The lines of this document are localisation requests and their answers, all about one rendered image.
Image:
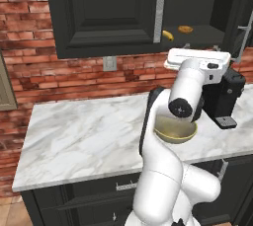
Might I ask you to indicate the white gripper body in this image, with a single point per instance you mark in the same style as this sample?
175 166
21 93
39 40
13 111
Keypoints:
184 55

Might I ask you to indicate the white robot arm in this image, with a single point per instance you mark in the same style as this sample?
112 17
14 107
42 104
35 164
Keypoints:
161 170

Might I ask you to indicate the orange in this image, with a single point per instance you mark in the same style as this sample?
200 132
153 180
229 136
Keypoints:
185 29

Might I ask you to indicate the yellow banana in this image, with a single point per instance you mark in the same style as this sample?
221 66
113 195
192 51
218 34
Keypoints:
168 35

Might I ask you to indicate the yellow-green bowl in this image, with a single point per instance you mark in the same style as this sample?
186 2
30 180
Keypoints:
174 133

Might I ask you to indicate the dark base cabinet door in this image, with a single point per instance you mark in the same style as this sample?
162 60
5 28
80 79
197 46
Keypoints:
235 187

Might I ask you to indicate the black coffee machine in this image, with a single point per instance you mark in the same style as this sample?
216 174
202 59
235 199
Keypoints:
224 95

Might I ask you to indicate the dark drawer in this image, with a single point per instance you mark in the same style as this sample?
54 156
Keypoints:
89 216
92 190

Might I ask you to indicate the dark lower drawer front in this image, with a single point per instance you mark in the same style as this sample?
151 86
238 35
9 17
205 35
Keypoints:
89 216

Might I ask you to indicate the dark wall cabinet door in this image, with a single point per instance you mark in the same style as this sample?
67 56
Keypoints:
105 13
242 9

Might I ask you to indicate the grey wall outlet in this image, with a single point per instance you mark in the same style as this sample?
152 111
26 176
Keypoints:
109 63

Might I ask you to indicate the grey window frame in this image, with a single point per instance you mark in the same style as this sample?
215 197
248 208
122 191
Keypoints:
6 85

